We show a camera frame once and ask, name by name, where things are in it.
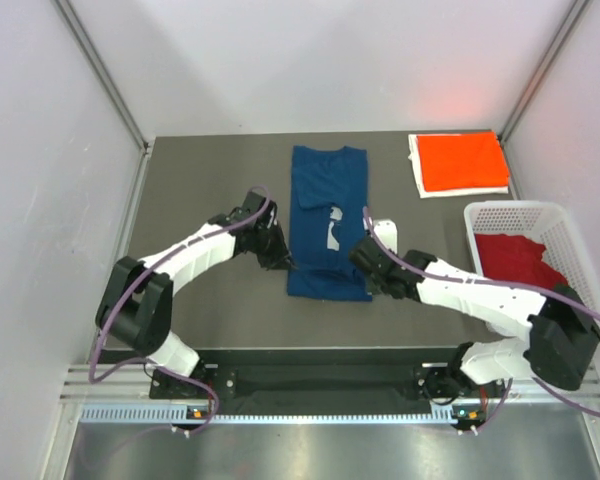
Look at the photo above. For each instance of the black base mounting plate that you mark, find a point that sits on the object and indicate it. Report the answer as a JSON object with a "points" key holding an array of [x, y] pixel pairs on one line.
{"points": [[234, 382]]}

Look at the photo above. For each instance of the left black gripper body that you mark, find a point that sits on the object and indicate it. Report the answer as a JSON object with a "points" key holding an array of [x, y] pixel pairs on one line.
{"points": [[269, 247]]}

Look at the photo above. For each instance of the grey slotted cable duct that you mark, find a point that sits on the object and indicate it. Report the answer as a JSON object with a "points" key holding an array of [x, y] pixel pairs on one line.
{"points": [[182, 414]]}

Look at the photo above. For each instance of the red t shirt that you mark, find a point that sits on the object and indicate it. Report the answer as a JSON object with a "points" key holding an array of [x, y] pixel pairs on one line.
{"points": [[516, 258]]}

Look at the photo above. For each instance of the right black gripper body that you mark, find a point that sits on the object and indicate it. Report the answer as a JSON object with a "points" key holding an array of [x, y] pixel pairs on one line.
{"points": [[378, 283]]}

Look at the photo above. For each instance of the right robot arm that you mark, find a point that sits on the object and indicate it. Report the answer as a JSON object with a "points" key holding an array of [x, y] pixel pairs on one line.
{"points": [[548, 336]]}

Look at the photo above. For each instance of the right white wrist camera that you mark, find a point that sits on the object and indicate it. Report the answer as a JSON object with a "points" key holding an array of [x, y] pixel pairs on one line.
{"points": [[384, 232]]}

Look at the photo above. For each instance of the folded orange t shirt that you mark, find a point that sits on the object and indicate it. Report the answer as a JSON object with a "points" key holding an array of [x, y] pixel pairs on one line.
{"points": [[462, 162]]}

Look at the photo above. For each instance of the blue t shirt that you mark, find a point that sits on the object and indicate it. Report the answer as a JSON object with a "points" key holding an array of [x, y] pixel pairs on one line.
{"points": [[329, 190]]}

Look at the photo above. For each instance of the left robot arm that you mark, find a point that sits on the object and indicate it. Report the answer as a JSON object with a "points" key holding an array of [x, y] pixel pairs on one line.
{"points": [[137, 303]]}

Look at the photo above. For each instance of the white plastic basket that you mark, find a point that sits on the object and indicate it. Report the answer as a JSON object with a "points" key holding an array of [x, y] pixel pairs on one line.
{"points": [[545, 223]]}

